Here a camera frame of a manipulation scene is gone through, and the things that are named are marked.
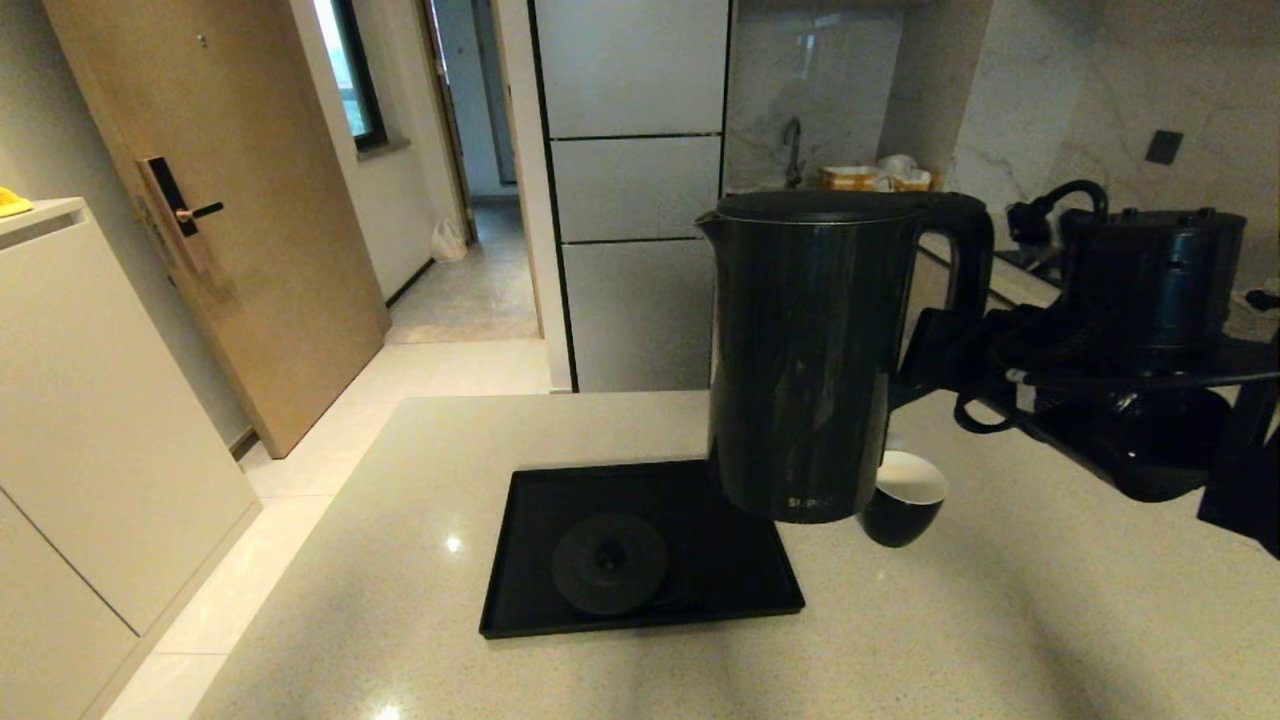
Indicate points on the round black kettle base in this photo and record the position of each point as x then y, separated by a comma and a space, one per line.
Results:
608, 565

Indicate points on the black electric kettle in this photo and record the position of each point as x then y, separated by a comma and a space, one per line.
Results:
800, 360

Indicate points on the black rectangular serving tray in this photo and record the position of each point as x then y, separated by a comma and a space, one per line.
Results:
740, 580

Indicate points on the white box with yellow tape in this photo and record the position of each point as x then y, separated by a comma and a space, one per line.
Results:
850, 177
912, 181

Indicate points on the light wooden door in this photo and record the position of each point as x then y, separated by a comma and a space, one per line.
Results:
250, 250

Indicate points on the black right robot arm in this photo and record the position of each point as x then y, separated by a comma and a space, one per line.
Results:
1150, 300

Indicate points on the white power strip with plug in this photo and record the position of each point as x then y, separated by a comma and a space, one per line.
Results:
1265, 298

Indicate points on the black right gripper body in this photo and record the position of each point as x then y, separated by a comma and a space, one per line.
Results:
1000, 350

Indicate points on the silver refrigerator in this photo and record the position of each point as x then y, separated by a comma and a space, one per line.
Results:
630, 190

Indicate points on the yellow object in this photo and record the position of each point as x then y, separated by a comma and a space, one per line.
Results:
12, 203

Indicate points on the beige kitchen counter cabinets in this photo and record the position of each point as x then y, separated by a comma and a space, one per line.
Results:
930, 280

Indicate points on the dark framed window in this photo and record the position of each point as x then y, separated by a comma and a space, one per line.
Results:
352, 90

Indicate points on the white storage cabinet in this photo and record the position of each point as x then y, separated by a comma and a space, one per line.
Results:
90, 420

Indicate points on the dark wall socket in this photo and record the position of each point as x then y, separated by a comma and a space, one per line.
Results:
1163, 148

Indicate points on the metal kitchen faucet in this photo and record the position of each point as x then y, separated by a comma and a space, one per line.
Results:
792, 150

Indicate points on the black electronic door lock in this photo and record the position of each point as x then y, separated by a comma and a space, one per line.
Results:
170, 205

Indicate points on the white plastic bag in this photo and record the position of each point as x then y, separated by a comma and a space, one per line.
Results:
449, 245

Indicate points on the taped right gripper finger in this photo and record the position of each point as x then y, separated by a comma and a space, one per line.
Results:
930, 350

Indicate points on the black mug white inside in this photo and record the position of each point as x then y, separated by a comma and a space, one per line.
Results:
900, 510

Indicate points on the crumpled white bag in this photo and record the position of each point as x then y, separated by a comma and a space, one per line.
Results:
897, 165

